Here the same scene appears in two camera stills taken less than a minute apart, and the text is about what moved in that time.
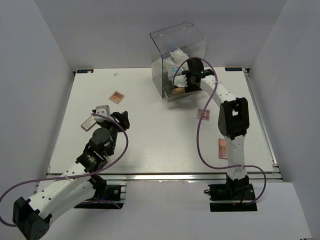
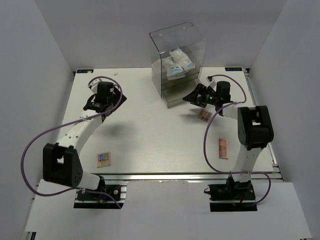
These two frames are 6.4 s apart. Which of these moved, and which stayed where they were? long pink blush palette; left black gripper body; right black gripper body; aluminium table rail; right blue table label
Moved: left black gripper body; right black gripper body
Stayed: long pink blush palette; right blue table label; aluminium table rail
